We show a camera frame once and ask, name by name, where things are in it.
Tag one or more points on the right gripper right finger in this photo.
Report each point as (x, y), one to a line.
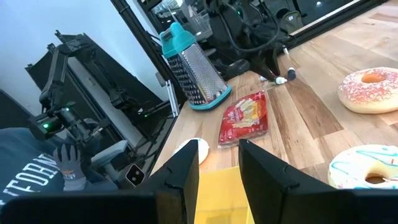
(264, 180)

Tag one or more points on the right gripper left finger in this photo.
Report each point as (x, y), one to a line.
(177, 186)

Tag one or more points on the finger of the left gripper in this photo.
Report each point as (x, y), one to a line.
(267, 70)
(276, 60)

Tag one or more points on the small dark dropper bottle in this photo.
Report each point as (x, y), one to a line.
(291, 73)

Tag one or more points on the white donut blue icing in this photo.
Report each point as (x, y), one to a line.
(348, 166)
(203, 149)

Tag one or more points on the red snack packet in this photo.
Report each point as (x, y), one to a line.
(244, 119)

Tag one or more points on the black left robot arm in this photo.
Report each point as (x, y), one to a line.
(230, 25)

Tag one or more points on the grey office chair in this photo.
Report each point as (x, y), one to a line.
(109, 152)

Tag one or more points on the olive backpack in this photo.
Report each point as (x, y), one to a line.
(290, 21)

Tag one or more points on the yellow transparent tray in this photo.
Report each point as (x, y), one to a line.
(219, 199)

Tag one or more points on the teal box grater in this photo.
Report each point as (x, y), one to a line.
(199, 71)

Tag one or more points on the clear plastic crate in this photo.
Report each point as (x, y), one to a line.
(199, 21)

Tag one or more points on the pink sprinkled donut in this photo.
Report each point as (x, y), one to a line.
(354, 98)

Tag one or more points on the black backdrop panel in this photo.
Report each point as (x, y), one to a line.
(136, 87)

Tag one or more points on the person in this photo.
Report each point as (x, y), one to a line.
(25, 161)

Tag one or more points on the dark flat panel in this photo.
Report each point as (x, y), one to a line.
(12, 112)

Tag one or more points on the small grey stereo camera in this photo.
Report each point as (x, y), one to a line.
(135, 175)

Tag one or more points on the silver aluminium bracket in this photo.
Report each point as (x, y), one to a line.
(172, 99)

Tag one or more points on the black aluminium table frame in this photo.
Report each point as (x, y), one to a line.
(138, 34)

